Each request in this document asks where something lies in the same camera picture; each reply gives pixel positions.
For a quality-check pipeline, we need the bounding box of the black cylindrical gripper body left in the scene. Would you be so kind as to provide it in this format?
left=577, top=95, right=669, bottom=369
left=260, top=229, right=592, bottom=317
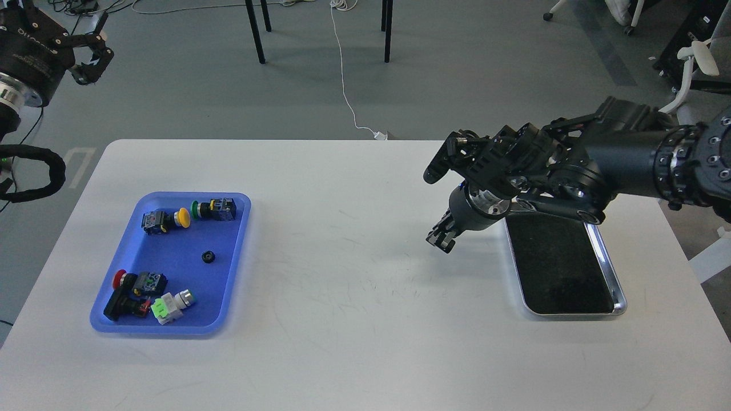
left=1, top=6, right=75, bottom=109

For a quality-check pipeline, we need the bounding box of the green push button switch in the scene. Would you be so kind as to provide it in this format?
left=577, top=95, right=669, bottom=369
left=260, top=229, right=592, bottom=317
left=190, top=198, right=236, bottom=221

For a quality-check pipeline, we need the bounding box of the black table leg left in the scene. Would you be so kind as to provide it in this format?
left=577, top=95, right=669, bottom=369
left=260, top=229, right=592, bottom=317
left=244, top=0, right=272, bottom=65

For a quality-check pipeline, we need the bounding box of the black gear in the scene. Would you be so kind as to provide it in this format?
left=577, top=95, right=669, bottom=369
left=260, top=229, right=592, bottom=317
left=201, top=250, right=216, bottom=264

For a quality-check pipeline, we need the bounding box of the black table leg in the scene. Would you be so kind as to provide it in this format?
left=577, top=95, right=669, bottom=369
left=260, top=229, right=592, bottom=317
left=380, top=0, right=394, bottom=63
left=244, top=0, right=272, bottom=65

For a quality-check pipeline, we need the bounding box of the silver metal tray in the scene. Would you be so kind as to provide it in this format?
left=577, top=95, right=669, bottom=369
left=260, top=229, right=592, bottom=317
left=505, top=212, right=627, bottom=320

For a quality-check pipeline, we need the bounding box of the white cable on floor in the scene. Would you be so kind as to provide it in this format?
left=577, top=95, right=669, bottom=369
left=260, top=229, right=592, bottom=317
left=330, top=0, right=388, bottom=140

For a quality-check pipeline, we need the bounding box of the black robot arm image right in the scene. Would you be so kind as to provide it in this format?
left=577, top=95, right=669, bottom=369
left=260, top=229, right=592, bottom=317
left=423, top=96, right=730, bottom=253

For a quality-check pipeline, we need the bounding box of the red push button switch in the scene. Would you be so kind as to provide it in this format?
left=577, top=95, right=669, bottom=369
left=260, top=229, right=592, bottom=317
left=112, top=269, right=168, bottom=297

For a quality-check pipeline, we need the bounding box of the blue plastic tray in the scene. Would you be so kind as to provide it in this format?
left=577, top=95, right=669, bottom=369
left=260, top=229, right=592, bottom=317
left=90, top=191, right=251, bottom=336

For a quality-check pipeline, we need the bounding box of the yellow push button switch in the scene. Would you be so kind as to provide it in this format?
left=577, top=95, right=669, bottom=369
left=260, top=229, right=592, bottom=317
left=140, top=208, right=191, bottom=235

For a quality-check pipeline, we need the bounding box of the white office chair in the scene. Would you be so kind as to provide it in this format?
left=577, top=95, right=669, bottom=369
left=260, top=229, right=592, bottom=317
left=658, top=39, right=720, bottom=114

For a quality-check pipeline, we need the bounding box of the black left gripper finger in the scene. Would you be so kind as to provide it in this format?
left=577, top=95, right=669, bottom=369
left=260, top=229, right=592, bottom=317
left=54, top=11, right=114, bottom=85

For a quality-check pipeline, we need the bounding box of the black table leg right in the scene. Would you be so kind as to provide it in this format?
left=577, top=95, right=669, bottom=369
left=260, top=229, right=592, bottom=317
left=380, top=0, right=394, bottom=63

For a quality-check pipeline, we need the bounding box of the white and green switch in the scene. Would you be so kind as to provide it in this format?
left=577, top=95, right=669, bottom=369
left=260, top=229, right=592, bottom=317
left=151, top=289, right=196, bottom=325

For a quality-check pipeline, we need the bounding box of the black cylindrical gripper body right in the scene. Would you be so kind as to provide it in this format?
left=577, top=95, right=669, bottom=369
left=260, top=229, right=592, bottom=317
left=448, top=186, right=512, bottom=233

